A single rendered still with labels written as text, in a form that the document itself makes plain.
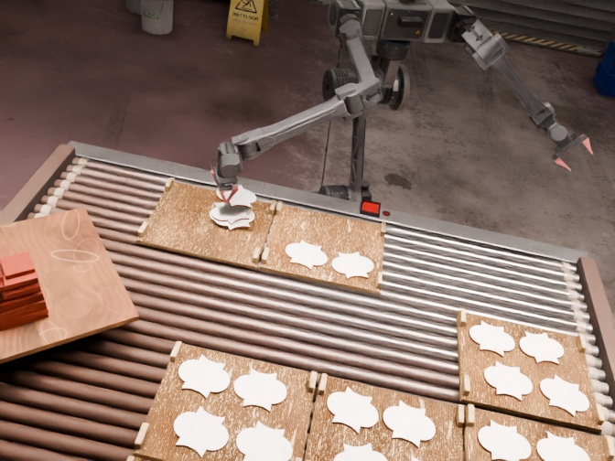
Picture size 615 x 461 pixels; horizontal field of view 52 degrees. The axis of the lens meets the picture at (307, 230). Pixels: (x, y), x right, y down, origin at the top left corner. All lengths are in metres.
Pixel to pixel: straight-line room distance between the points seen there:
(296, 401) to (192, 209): 0.85
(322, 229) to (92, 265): 0.82
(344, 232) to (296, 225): 0.18
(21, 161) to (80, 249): 2.24
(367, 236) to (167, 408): 0.98
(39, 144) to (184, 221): 2.22
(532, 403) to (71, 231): 1.46
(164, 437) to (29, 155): 2.82
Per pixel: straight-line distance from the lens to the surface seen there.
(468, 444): 1.82
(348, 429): 1.74
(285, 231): 2.22
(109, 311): 1.80
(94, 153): 2.59
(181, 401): 1.74
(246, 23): 5.67
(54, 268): 1.93
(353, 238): 2.26
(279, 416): 1.73
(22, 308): 1.76
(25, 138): 4.38
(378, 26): 2.61
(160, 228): 2.19
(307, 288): 2.06
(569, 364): 2.15
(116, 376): 1.81
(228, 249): 2.12
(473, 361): 2.00
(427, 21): 2.69
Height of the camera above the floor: 2.38
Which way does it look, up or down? 40 degrees down
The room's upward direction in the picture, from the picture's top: 11 degrees clockwise
